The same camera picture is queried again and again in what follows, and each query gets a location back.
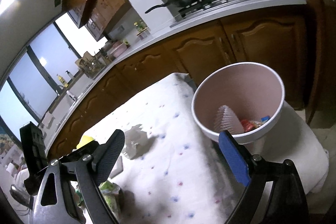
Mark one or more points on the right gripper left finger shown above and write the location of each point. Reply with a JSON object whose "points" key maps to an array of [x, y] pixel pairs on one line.
{"points": [[89, 167]]}

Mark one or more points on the yellow detergent bottle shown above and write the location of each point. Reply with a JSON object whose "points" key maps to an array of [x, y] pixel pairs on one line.
{"points": [[63, 81]]}

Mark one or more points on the oil bottles on rack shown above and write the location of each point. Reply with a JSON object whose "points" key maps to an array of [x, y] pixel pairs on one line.
{"points": [[142, 29]]}

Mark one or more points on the dish rack with utensils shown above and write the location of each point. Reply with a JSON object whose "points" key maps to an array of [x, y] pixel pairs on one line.
{"points": [[90, 65]]}

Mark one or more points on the white countertop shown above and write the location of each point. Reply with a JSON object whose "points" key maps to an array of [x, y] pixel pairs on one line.
{"points": [[167, 32]]}

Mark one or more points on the white pump bottle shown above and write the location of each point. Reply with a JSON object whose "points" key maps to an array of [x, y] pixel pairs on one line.
{"points": [[71, 76]]}

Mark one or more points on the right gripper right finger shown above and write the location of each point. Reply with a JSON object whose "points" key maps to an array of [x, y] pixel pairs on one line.
{"points": [[287, 201]]}

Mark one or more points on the lower wooden cabinets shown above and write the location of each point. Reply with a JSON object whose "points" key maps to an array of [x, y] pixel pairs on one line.
{"points": [[274, 37]]}

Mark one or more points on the pink white trash bin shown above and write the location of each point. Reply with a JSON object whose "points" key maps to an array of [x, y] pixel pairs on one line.
{"points": [[252, 90]]}

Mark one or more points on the kitchen faucet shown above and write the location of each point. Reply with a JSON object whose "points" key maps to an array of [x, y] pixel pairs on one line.
{"points": [[62, 91]]}

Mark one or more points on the white tissue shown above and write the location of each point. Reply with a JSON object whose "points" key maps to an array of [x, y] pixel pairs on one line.
{"points": [[137, 142]]}

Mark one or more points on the yellow sponge cloth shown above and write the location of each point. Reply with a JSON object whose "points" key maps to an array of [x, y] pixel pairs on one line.
{"points": [[84, 140]]}

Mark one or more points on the green milk carton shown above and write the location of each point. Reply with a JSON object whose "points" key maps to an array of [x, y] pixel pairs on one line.
{"points": [[265, 119]]}

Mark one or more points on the window frame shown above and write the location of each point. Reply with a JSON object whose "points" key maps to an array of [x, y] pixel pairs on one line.
{"points": [[29, 93]]}

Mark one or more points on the pink basin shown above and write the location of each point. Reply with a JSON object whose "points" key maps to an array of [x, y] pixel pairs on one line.
{"points": [[117, 49]]}

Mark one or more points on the gas stove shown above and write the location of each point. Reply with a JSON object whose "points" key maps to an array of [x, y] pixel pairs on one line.
{"points": [[202, 7]]}

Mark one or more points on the green yellow spout pouch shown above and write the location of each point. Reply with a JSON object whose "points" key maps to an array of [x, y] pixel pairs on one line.
{"points": [[112, 195]]}

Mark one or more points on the red snack bag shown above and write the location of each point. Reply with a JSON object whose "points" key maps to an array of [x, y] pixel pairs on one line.
{"points": [[250, 125]]}

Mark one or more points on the floral white tablecloth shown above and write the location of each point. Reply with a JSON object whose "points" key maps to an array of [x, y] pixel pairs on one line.
{"points": [[179, 176]]}

